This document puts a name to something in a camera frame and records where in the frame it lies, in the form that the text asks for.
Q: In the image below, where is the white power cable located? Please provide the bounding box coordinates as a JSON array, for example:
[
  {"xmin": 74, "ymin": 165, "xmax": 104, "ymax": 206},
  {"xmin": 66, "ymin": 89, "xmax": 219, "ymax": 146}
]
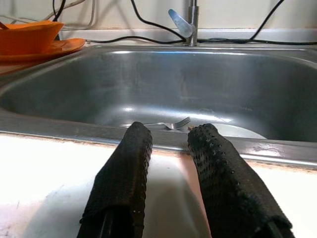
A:
[{"xmin": 42, "ymin": 0, "xmax": 98, "ymax": 28}]

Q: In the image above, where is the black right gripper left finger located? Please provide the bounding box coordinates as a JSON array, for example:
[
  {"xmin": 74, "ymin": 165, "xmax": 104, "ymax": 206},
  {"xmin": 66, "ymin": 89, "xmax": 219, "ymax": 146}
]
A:
[{"xmin": 76, "ymin": 121, "xmax": 154, "ymax": 238}]

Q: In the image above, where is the stainless steel kitchen sink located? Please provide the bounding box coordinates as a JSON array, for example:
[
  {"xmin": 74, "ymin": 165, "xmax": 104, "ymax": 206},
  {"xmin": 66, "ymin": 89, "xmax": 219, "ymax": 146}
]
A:
[{"xmin": 0, "ymin": 41, "xmax": 317, "ymax": 172}]

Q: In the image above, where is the thick black power cable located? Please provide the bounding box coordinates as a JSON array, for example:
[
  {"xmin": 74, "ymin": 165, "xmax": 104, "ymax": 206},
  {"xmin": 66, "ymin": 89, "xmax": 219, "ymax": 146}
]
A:
[{"xmin": 53, "ymin": 0, "xmax": 67, "ymax": 22}]

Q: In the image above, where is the orange plastic bowl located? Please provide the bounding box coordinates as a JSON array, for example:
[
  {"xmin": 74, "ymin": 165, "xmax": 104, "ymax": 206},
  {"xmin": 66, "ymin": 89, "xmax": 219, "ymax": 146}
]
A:
[{"xmin": 0, "ymin": 21, "xmax": 65, "ymax": 57}]

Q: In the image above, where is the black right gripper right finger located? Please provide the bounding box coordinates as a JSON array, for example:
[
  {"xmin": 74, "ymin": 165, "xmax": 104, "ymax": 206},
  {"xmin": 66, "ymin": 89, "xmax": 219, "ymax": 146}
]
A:
[{"xmin": 187, "ymin": 122, "xmax": 296, "ymax": 238}]

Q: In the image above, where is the silver metal fork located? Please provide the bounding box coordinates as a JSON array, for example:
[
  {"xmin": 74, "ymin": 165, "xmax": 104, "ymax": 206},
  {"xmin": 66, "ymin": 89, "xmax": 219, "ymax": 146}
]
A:
[{"xmin": 120, "ymin": 116, "xmax": 192, "ymax": 131}]

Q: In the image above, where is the orange plastic plate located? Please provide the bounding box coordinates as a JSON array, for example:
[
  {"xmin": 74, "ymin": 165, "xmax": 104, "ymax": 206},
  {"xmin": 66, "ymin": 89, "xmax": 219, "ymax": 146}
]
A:
[{"xmin": 0, "ymin": 38, "xmax": 86, "ymax": 63}]

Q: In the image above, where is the white ceramic bowl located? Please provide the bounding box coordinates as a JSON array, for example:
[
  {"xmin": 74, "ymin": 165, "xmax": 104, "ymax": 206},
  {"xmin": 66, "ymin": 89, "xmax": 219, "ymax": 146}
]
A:
[{"xmin": 212, "ymin": 122, "xmax": 266, "ymax": 140}]

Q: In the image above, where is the silver gooseneck sink faucet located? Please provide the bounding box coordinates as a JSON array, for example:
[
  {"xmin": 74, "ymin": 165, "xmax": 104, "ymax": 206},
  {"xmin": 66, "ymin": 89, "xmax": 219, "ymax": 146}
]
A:
[{"xmin": 167, "ymin": 0, "xmax": 200, "ymax": 48}]

